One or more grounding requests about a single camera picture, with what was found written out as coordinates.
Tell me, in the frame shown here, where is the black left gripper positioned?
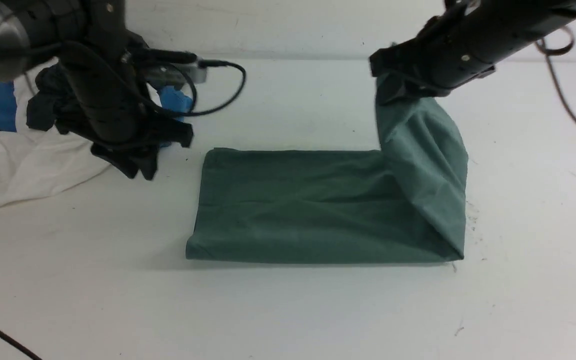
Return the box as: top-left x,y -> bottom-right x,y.
55,60 -> 194,182

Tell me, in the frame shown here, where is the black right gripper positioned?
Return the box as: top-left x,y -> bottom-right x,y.
369,13 -> 496,106

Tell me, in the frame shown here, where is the green long-sleeved shirt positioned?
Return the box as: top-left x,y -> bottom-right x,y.
185,97 -> 469,265

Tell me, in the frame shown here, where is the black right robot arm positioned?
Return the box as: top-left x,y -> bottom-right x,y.
369,0 -> 576,106

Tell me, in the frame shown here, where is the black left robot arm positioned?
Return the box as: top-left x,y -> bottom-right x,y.
0,0 -> 198,181

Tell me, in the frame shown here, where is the dark grey shirt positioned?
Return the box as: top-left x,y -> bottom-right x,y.
0,62 -> 94,135

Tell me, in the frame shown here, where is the white shirt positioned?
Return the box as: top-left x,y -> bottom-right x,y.
0,59 -> 110,207

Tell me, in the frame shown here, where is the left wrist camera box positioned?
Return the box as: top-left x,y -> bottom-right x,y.
134,48 -> 208,88

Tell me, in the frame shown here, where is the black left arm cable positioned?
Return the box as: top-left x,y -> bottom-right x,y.
138,59 -> 247,118

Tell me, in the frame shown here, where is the brown right arm cable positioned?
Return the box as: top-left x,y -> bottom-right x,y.
535,25 -> 576,146

